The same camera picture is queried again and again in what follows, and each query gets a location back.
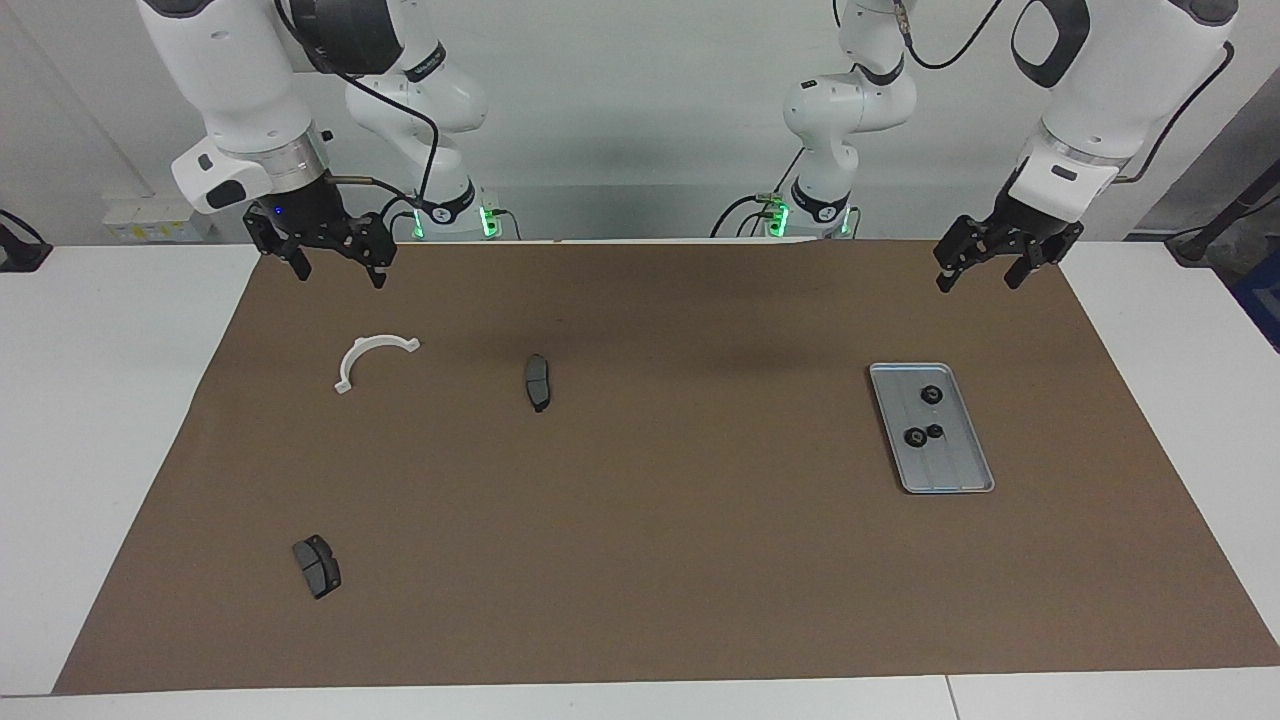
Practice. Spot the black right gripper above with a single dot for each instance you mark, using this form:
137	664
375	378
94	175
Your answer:
300	215

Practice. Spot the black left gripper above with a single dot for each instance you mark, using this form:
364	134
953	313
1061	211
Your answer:
1030	228

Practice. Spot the large black bearing gear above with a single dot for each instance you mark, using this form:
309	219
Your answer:
932	395
914	437

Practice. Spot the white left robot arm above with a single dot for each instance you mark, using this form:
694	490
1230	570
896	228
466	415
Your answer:
1100	90

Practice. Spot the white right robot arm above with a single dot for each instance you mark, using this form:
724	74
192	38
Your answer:
240	80

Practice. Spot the silver metal tray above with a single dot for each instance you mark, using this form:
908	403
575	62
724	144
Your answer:
950	468

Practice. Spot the black stand pole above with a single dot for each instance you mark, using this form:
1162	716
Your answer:
1190	248

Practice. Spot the long dark brake pad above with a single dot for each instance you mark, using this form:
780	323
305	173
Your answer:
537	382

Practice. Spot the blue box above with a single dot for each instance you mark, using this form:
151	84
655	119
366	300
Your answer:
1265	300

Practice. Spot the black table clamp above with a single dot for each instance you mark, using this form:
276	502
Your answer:
20	255

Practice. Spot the short dark brake pad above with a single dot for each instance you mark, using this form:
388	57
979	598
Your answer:
318	570

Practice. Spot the brown table mat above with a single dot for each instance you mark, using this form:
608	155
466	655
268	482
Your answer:
640	560

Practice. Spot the white curved plastic bracket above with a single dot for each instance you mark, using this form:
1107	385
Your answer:
344	385

